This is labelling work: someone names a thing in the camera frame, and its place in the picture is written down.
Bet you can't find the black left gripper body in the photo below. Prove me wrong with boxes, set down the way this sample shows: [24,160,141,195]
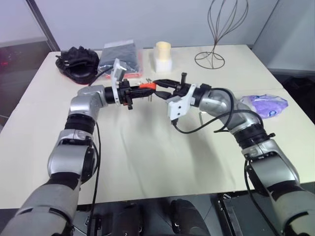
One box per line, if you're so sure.
[118,80,135,110]

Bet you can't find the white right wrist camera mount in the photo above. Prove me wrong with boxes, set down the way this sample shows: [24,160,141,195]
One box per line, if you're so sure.
[166,84,197,121]

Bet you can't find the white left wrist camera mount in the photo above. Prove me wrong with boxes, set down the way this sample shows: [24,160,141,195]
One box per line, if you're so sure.
[110,58,127,107]

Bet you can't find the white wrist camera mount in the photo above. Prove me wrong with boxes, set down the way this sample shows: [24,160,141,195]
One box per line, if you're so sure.
[110,58,127,107]
[166,84,197,121]

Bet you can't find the black equipment box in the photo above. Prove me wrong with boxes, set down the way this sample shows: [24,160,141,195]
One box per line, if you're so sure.
[216,191,258,236]

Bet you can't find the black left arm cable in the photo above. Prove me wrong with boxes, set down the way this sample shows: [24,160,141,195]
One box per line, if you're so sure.
[87,66,116,223]

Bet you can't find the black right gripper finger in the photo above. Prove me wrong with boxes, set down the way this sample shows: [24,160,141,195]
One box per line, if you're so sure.
[154,78,178,88]
[155,90,174,100]

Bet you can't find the purple plastic bag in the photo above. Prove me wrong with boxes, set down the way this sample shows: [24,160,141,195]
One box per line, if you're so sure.
[238,94,289,120]

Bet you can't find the orange hex key holder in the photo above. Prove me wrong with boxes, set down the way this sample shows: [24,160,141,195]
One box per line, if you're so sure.
[138,82,157,90]

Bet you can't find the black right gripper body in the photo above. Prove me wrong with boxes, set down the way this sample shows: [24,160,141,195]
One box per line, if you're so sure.
[172,72,192,98]

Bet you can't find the dark rounded shape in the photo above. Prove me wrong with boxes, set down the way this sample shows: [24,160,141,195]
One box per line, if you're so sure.
[114,196,159,236]
[169,198,206,236]

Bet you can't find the cream cylinder on white block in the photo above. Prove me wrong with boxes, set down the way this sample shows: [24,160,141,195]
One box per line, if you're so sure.
[153,41,173,73]

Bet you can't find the dark wire hat stand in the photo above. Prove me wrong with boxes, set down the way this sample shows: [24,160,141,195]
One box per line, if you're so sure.
[194,0,247,70]

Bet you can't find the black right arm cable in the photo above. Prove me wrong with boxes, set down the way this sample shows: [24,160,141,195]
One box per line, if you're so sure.
[171,87,276,205]

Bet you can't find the dark cloth in plastic pack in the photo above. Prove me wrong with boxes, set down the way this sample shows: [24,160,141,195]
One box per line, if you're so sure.
[97,39,144,80]

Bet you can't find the black bundled cables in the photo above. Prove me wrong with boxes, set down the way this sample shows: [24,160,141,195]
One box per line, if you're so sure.
[55,45,100,86]

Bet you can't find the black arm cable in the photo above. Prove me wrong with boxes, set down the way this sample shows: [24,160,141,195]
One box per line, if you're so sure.
[171,87,276,205]
[87,66,116,223]

